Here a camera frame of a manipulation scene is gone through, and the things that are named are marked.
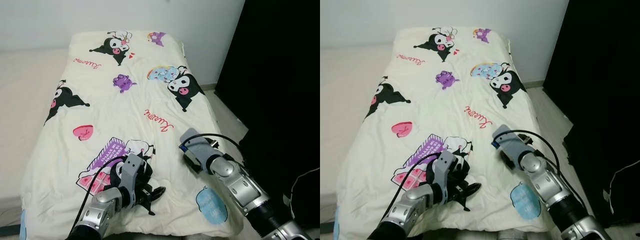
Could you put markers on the black wardrobe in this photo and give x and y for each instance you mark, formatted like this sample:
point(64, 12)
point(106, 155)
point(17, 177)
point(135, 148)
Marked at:
point(280, 75)
point(600, 75)

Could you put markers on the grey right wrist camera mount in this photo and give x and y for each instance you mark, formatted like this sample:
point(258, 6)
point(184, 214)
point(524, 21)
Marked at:
point(512, 139)
point(197, 142)

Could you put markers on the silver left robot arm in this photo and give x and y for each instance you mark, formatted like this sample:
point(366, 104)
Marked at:
point(100, 212)
point(415, 210)

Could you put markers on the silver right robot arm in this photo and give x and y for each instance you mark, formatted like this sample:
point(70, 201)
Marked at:
point(245, 190)
point(555, 187)

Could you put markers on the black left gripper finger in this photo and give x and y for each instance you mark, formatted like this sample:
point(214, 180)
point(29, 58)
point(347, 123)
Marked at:
point(148, 207)
point(156, 191)
point(472, 188)
point(464, 203)

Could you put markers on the cream cartoon print blanket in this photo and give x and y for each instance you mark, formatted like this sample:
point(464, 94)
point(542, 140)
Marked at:
point(135, 105)
point(450, 100)

